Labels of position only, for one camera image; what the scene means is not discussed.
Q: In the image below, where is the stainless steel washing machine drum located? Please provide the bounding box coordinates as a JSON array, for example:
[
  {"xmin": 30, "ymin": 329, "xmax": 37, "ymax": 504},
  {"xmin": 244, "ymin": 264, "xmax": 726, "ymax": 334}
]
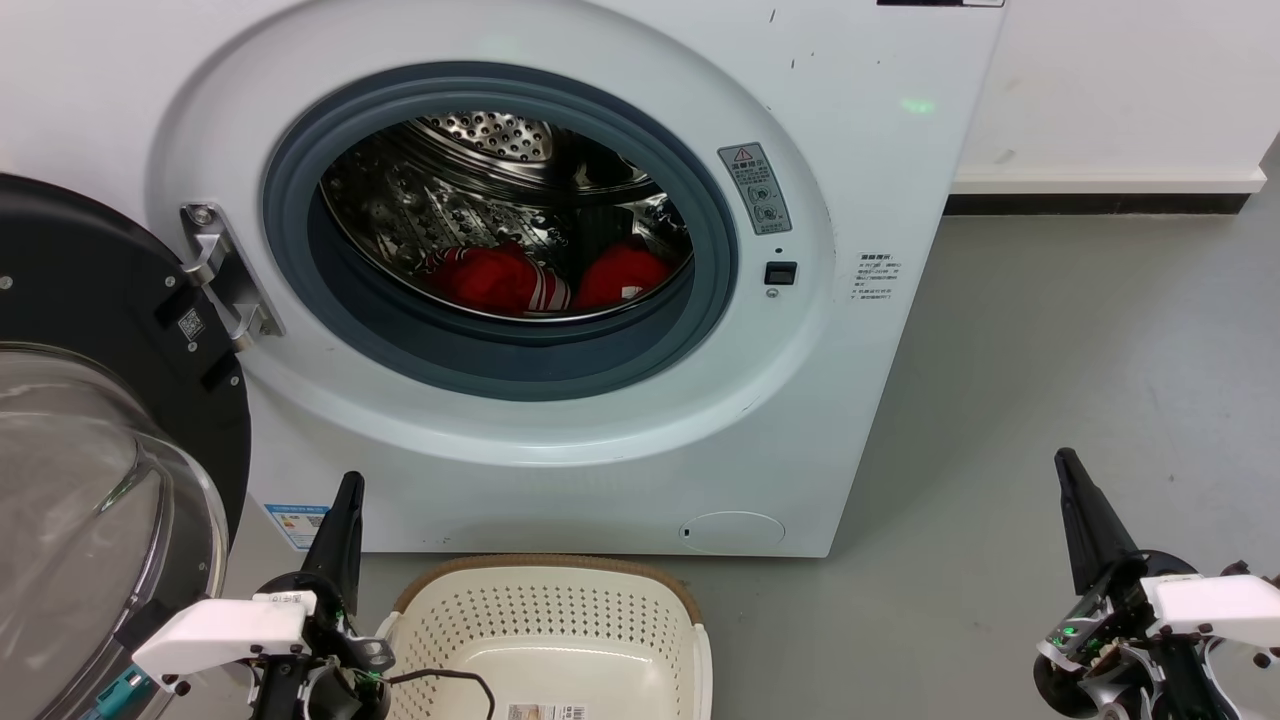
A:
[{"xmin": 319, "ymin": 110, "xmax": 694, "ymax": 324}]

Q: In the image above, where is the thin black cable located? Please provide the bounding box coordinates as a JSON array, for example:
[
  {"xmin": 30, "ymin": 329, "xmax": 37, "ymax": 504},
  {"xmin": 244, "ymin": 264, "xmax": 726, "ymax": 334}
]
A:
[{"xmin": 385, "ymin": 667, "xmax": 497, "ymax": 720}]

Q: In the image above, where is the red garment with white stripes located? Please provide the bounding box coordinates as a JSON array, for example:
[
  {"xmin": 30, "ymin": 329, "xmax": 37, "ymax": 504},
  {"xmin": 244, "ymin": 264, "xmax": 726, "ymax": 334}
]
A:
[{"xmin": 420, "ymin": 238, "xmax": 673, "ymax": 319}]

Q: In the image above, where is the white text sticker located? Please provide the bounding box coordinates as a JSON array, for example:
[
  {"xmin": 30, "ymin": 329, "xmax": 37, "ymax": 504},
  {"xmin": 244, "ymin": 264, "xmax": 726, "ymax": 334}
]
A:
[{"xmin": 851, "ymin": 251, "xmax": 900, "ymax": 305}]

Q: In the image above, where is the white front-load washing machine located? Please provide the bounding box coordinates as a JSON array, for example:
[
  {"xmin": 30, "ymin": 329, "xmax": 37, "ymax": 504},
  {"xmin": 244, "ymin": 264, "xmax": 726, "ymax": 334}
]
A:
[{"xmin": 0, "ymin": 0, "xmax": 1009, "ymax": 559}]

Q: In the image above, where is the white and black baseboard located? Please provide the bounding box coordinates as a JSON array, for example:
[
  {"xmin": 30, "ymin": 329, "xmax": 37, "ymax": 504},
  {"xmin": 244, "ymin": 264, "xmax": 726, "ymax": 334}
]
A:
[{"xmin": 944, "ymin": 167, "xmax": 1268, "ymax": 217}]

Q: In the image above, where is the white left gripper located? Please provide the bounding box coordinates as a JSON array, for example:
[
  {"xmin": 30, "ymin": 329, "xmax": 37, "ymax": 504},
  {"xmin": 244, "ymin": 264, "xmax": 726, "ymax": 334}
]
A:
[{"xmin": 130, "ymin": 472, "xmax": 397, "ymax": 720}]

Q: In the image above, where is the black washer door with glass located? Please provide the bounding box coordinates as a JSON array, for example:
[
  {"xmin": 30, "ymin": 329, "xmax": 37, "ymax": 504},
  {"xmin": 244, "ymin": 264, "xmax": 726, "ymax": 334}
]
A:
[{"xmin": 0, "ymin": 172, "xmax": 252, "ymax": 720}]

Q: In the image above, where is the grey warning sticker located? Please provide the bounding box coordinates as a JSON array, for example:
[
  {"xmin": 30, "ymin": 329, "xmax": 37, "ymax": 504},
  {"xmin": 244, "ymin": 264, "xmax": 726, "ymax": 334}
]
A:
[{"xmin": 717, "ymin": 142, "xmax": 793, "ymax": 237}]

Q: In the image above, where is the silver metal door hinge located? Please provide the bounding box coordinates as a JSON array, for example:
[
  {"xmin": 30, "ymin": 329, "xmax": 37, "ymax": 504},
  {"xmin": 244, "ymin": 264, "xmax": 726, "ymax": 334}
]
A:
[{"xmin": 180, "ymin": 202, "xmax": 285, "ymax": 352}]

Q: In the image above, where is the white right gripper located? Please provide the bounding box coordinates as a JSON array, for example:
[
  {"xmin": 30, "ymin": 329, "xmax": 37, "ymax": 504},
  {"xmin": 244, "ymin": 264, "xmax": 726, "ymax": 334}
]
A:
[{"xmin": 1032, "ymin": 448, "xmax": 1280, "ymax": 720}]

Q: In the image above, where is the grey rubber door gasket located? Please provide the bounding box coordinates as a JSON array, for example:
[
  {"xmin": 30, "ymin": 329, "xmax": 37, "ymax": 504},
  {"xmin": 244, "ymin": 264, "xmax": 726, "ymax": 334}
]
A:
[{"xmin": 262, "ymin": 61, "xmax": 740, "ymax": 402}]

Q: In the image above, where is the blue energy label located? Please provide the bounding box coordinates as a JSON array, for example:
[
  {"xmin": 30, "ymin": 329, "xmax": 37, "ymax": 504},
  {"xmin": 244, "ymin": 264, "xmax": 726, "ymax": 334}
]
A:
[{"xmin": 264, "ymin": 503, "xmax": 332, "ymax": 552}]

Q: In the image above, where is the round white filter cover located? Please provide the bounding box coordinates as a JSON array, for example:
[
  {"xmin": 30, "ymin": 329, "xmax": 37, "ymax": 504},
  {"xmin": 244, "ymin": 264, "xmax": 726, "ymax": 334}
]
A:
[{"xmin": 679, "ymin": 511, "xmax": 787, "ymax": 556}]

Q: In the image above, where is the cream perforated laundry basket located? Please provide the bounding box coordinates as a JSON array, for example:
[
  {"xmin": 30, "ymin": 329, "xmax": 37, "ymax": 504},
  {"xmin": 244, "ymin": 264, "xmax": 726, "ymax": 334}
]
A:
[{"xmin": 376, "ymin": 554, "xmax": 713, "ymax": 720}]

